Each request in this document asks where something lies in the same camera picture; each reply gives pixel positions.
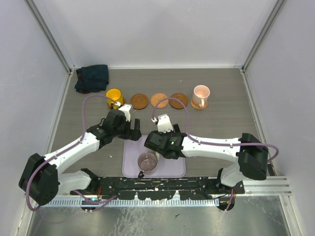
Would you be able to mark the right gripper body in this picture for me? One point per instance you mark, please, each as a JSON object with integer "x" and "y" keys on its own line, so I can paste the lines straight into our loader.
{"x": 168, "y": 134}

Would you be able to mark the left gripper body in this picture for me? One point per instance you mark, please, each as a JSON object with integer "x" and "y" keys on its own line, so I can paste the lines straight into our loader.
{"x": 123, "y": 131}

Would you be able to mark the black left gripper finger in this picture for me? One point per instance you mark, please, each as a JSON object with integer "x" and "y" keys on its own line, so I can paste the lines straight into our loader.
{"x": 137, "y": 124}
{"x": 135, "y": 135}

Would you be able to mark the brown wooden coaster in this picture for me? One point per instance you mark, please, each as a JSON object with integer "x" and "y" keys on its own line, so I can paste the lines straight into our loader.
{"x": 139, "y": 101}
{"x": 112, "y": 105}
{"x": 179, "y": 102}

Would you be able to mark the yellow mug black outside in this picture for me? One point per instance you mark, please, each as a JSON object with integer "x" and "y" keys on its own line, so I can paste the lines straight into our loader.
{"x": 115, "y": 95}

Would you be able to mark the woven rattan coaster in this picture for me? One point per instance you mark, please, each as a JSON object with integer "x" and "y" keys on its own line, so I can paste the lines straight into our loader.
{"x": 157, "y": 98}
{"x": 197, "y": 107}

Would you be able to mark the pink mug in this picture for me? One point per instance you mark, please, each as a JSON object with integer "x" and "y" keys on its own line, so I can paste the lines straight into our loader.
{"x": 200, "y": 95}

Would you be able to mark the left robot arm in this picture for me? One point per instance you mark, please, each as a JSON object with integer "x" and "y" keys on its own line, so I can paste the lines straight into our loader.
{"x": 44, "y": 176}

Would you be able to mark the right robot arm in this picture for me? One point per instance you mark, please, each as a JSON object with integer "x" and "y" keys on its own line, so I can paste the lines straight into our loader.
{"x": 247, "y": 155}

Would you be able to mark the lilac plastic tray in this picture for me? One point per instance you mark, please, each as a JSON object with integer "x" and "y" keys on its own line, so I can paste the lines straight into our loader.
{"x": 166, "y": 168}

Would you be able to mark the lilac mug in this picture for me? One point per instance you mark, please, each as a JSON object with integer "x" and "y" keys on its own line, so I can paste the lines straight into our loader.
{"x": 147, "y": 163}

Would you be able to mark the dark folded cloth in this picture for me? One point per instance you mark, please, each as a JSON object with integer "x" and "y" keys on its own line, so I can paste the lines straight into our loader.
{"x": 94, "y": 78}

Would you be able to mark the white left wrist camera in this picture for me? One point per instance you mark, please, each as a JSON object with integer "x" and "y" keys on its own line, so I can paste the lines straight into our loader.
{"x": 126, "y": 110}

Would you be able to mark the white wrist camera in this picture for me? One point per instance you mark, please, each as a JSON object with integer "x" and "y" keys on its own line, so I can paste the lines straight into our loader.
{"x": 163, "y": 123}
{"x": 126, "y": 110}

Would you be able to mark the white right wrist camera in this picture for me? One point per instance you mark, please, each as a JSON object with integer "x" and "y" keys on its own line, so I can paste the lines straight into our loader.
{"x": 163, "y": 123}

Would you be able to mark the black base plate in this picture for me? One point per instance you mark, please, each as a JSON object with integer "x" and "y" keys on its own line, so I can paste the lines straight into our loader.
{"x": 188, "y": 188}

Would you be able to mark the aluminium frame rail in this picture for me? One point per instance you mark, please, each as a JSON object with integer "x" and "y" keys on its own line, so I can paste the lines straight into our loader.
{"x": 271, "y": 186}

